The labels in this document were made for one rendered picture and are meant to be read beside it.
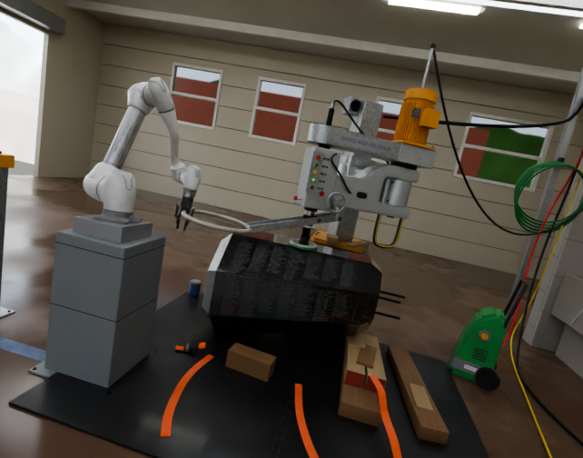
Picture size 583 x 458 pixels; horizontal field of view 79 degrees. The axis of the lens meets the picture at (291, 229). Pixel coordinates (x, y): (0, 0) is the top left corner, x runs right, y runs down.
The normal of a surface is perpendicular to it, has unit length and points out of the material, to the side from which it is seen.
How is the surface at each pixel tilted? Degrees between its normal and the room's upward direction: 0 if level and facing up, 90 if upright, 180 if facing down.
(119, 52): 90
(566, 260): 90
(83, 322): 90
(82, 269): 90
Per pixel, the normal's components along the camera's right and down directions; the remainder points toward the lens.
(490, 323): -0.44, 0.07
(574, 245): -0.18, 0.13
